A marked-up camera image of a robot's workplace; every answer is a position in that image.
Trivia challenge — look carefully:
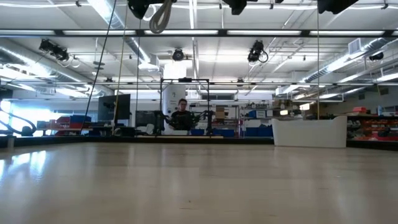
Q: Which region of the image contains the white round pillar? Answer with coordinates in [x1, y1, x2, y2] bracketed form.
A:
[162, 62, 187, 135]

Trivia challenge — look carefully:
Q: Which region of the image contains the person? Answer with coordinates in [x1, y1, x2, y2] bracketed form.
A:
[167, 98, 196, 131]

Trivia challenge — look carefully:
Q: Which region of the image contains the black monitor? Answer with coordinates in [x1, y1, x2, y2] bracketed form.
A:
[98, 93, 132, 121]

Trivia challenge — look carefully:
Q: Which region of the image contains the black aluminium table frame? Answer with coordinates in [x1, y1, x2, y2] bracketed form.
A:
[0, 135, 398, 150]

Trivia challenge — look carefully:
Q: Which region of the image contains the thin dark hanging cord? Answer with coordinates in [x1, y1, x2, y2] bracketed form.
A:
[134, 17, 141, 127]

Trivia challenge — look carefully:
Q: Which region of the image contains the black ceiling camera with cable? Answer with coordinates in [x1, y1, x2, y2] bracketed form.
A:
[247, 39, 269, 64]
[39, 39, 81, 68]

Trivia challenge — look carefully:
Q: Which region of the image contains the black background rig frame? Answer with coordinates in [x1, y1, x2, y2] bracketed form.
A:
[159, 77, 211, 136]

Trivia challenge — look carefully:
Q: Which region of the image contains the black hanging cable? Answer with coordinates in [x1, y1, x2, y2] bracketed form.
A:
[84, 0, 118, 118]

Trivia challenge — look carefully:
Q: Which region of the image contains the white plastic bin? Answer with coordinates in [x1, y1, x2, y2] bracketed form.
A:
[271, 115, 348, 149]

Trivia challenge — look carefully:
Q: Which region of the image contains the red and blue bin stack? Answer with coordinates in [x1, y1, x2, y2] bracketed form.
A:
[37, 114, 93, 136]

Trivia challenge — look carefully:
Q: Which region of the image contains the blue storage bin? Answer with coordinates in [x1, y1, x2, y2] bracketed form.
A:
[213, 128, 236, 138]
[244, 126, 274, 138]

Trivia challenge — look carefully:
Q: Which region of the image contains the black curved hose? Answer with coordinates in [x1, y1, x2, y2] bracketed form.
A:
[0, 107, 37, 138]

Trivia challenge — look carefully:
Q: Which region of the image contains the shelving with red bins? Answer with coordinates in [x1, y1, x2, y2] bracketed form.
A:
[346, 105, 398, 142]

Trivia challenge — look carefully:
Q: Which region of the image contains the round black ceiling camera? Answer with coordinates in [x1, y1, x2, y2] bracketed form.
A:
[172, 47, 185, 62]

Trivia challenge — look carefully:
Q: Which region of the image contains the white grey USB-C cable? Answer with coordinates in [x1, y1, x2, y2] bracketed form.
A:
[148, 0, 174, 35]

